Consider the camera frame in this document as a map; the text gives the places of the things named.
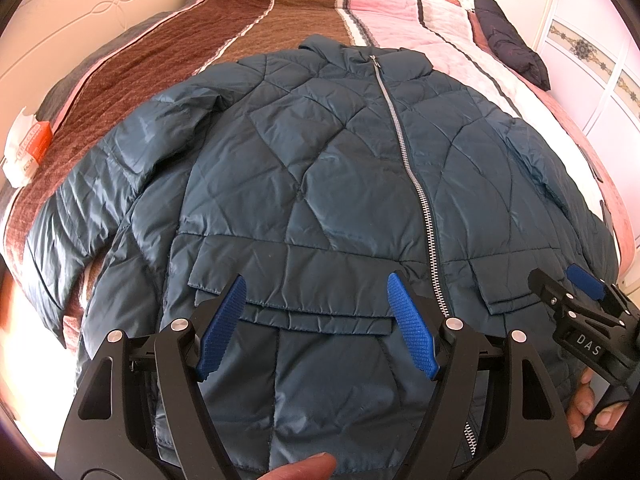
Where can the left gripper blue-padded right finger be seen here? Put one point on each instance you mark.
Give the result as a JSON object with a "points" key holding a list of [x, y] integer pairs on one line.
{"points": [[523, 434]]}

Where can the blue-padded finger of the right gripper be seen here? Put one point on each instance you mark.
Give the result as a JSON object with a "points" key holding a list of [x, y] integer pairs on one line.
{"points": [[608, 297], [549, 291]]}

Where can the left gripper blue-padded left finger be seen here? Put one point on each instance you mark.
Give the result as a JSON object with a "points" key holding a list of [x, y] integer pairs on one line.
{"points": [[108, 433]]}

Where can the dark teal quilted puffer jacket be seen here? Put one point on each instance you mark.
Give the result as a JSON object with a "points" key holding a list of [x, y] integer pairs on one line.
{"points": [[315, 173]]}

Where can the person's right hand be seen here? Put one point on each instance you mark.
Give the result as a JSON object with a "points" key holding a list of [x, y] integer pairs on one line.
{"points": [[583, 403]]}

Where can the person's left hand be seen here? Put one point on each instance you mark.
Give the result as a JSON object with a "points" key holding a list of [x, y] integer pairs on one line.
{"points": [[317, 467]]}

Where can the white wardrobe with ornamental panels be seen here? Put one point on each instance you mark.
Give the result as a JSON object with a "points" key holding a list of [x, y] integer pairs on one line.
{"points": [[593, 65]]}

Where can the folded dark navy garment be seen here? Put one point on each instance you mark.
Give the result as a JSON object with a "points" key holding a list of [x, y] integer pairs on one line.
{"points": [[508, 46]]}

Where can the orange and white package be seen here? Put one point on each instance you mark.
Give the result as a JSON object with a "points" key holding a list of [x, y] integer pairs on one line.
{"points": [[26, 144]]}

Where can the brown and pink striped blanket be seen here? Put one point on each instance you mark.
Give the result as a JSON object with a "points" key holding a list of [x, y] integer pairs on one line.
{"points": [[170, 47]]}

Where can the pink upholstered headboard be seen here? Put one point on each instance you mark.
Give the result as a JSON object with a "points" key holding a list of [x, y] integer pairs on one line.
{"points": [[46, 39]]}

